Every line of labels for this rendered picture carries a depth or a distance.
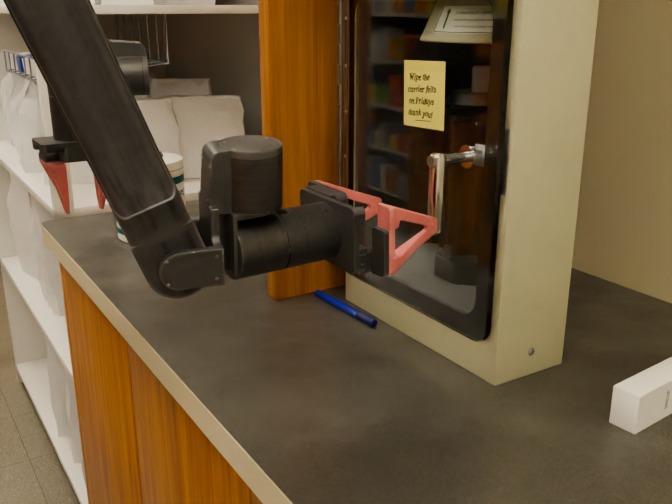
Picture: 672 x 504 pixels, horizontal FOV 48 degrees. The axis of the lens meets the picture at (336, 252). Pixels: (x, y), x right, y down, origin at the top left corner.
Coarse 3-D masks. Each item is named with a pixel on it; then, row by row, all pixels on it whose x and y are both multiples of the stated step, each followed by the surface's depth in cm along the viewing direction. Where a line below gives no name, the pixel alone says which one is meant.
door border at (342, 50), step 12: (348, 0) 96; (348, 12) 97; (348, 24) 97; (348, 36) 98; (348, 48) 98; (348, 60) 99; (348, 72) 99; (348, 84) 100; (348, 96) 100; (348, 108) 100; (348, 120) 101; (348, 132) 101; (504, 132) 77; (348, 144) 102; (348, 156) 102; (348, 168) 103; (348, 180) 103; (348, 204) 105
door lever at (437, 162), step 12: (432, 156) 79; (444, 156) 79; (456, 156) 80; (468, 156) 81; (432, 168) 79; (444, 168) 79; (468, 168) 82; (432, 180) 80; (444, 180) 80; (432, 192) 80; (444, 192) 80; (432, 204) 80; (444, 204) 81; (432, 216) 81
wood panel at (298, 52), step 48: (288, 0) 100; (336, 0) 104; (288, 48) 102; (336, 48) 106; (288, 96) 104; (336, 96) 108; (288, 144) 106; (336, 144) 110; (288, 192) 108; (288, 288) 112
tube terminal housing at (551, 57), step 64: (576, 0) 77; (512, 64) 76; (576, 64) 79; (512, 128) 77; (576, 128) 82; (512, 192) 79; (576, 192) 85; (512, 256) 82; (384, 320) 104; (512, 320) 85
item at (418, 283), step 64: (384, 0) 90; (448, 0) 80; (512, 0) 73; (384, 64) 92; (448, 64) 82; (384, 128) 94; (448, 128) 84; (384, 192) 97; (448, 192) 86; (448, 256) 87; (448, 320) 89
